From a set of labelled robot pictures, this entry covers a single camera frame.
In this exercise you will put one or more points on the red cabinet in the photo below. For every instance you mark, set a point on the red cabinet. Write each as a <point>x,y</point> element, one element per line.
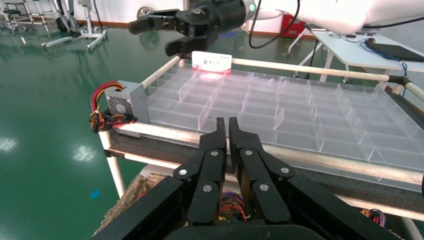
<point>293,30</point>

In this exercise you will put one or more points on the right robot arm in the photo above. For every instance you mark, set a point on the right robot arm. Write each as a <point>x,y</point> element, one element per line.
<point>331,13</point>

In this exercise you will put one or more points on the blue scrap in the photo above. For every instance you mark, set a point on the blue scrap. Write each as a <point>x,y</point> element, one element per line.
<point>94,194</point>

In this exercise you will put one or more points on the silver round object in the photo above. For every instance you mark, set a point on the silver round object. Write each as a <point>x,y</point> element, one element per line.
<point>142,11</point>

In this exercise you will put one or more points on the white table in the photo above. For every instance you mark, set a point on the white table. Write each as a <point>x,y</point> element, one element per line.
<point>344,49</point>

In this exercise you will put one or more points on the metal floor stand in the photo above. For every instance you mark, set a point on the metal floor stand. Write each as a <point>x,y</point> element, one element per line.
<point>96,38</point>

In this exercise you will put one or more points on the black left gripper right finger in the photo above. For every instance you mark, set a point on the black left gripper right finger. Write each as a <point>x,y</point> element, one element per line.
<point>258,185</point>

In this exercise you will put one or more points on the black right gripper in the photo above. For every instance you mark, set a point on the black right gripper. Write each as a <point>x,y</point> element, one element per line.
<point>218,15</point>

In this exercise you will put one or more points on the black stool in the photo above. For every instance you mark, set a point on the black stool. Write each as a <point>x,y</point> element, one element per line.
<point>11,12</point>

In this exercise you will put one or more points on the brown pulp compartment tray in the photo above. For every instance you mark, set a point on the brown pulp compartment tray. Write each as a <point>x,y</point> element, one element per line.
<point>136,195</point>

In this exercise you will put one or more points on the black laptop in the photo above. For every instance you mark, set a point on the black laptop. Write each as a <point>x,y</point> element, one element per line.
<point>397,51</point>

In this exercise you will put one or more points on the clear acrylic divider tray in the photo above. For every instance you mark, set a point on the clear acrylic divider tray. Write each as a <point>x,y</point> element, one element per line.
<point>298,112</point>

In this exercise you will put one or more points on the conveyor with clear dividers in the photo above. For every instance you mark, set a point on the conveyor with clear dividers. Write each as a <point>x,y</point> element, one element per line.
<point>298,68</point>

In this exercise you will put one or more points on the white red small box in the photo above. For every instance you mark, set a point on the white red small box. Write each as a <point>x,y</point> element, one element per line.
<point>212,61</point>

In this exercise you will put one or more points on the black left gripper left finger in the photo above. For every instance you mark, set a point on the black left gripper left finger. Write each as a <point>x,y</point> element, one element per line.
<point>208,185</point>

